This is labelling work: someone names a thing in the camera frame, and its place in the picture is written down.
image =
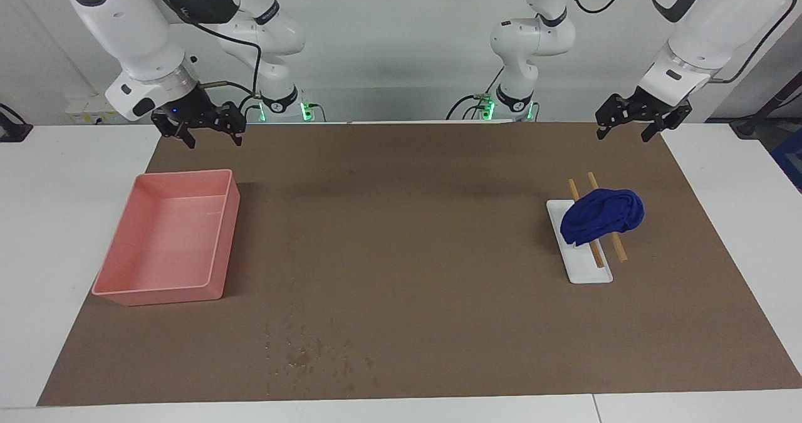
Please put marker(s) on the pink plastic bin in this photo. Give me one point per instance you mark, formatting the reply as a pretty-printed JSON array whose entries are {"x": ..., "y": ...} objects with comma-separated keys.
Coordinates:
[{"x": 163, "y": 241}]

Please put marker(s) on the blue box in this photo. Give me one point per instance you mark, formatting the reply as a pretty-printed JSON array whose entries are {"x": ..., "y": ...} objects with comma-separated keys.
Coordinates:
[{"x": 789, "y": 160}]

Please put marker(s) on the white wall socket box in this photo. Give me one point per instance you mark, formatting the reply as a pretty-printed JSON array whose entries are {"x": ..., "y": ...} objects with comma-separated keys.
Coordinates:
[{"x": 94, "y": 109}]

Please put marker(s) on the brown table mat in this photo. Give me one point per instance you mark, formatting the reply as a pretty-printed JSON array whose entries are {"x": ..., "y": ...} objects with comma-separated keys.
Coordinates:
[{"x": 401, "y": 222}]

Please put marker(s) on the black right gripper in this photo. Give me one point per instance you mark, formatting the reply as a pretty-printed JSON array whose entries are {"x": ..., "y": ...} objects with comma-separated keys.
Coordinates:
[{"x": 191, "y": 109}]

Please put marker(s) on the white towel rack base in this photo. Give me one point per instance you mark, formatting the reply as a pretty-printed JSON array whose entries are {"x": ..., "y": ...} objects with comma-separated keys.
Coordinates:
[{"x": 586, "y": 271}]

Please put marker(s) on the wooden rack rod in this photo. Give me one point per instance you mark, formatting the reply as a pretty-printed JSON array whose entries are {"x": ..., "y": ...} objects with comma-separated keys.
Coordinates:
[
  {"x": 597, "y": 255},
  {"x": 619, "y": 249}
]

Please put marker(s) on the black stand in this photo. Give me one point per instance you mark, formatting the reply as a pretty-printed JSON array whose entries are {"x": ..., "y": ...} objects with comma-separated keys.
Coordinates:
[{"x": 761, "y": 113}]

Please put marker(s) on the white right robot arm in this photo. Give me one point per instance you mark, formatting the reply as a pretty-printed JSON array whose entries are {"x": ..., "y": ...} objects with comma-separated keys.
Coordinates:
[{"x": 125, "y": 28}]

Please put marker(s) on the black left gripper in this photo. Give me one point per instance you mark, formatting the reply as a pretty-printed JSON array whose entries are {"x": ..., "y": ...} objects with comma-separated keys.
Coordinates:
[{"x": 651, "y": 106}]

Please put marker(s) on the black clamp device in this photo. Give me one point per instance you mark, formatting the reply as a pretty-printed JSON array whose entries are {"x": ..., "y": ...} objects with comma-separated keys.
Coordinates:
[{"x": 12, "y": 128}]

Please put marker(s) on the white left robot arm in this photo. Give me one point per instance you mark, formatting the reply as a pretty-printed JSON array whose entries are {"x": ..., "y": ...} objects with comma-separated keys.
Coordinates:
[{"x": 708, "y": 28}]

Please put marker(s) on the blue towel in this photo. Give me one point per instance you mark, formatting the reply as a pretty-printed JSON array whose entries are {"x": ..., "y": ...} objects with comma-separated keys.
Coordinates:
[{"x": 601, "y": 219}]

